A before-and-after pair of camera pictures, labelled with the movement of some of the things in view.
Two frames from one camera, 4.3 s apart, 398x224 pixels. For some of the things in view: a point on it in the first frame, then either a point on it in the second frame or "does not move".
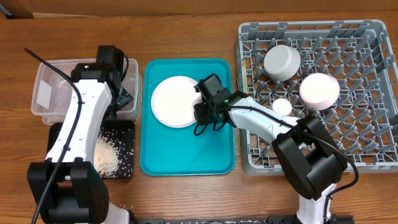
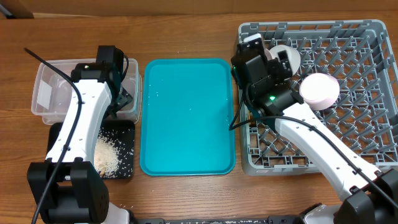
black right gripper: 198,109 → 283,64
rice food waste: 114,152 does not move
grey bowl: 281,62 does not move
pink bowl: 319,91 does not move
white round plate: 173,101 → 268,53
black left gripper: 125,98 does not move
